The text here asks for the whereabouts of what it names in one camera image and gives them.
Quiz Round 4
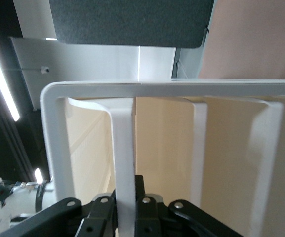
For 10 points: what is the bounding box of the long ceiling light strip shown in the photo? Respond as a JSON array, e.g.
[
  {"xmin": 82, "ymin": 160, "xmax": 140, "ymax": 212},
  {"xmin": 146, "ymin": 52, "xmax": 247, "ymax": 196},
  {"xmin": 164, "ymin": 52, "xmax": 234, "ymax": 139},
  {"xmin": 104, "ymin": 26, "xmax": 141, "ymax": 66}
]
[{"xmin": 0, "ymin": 34, "xmax": 21, "ymax": 122}]

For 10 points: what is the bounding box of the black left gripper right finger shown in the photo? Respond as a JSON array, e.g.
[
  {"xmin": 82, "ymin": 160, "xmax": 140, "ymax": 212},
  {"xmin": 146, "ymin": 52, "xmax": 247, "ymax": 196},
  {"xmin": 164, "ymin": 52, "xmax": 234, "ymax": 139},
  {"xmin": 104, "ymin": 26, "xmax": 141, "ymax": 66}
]
[{"xmin": 134, "ymin": 175, "xmax": 244, "ymax": 237}]

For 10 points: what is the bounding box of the dark grey acoustic panel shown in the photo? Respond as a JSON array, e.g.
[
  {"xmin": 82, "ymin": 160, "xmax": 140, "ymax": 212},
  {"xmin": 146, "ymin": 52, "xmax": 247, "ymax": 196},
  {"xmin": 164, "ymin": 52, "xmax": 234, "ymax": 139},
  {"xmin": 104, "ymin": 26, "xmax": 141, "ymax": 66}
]
[{"xmin": 48, "ymin": 0, "xmax": 215, "ymax": 49}]

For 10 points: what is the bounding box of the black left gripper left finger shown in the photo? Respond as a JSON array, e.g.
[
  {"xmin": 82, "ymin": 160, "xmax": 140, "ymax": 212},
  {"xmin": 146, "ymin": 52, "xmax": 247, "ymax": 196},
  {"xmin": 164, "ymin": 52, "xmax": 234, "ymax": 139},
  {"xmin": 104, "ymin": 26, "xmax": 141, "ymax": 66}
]
[{"xmin": 0, "ymin": 189, "xmax": 118, "ymax": 237}]

